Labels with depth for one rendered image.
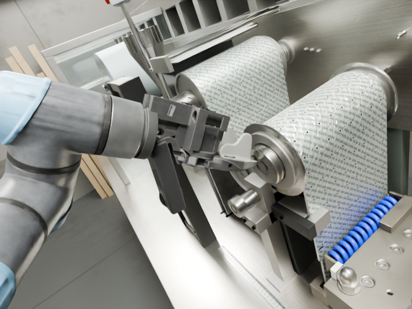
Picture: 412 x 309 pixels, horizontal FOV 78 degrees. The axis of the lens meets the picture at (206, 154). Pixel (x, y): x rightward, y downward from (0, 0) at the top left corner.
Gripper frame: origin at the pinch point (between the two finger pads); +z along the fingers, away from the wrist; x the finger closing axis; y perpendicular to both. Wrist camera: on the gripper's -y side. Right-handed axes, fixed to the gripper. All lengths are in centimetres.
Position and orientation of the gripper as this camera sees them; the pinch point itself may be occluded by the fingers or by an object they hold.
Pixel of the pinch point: (246, 164)
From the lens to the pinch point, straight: 45.2
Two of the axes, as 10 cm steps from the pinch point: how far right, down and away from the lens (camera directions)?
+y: 2.5, -9.6, -1.5
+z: 8.3, 1.4, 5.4
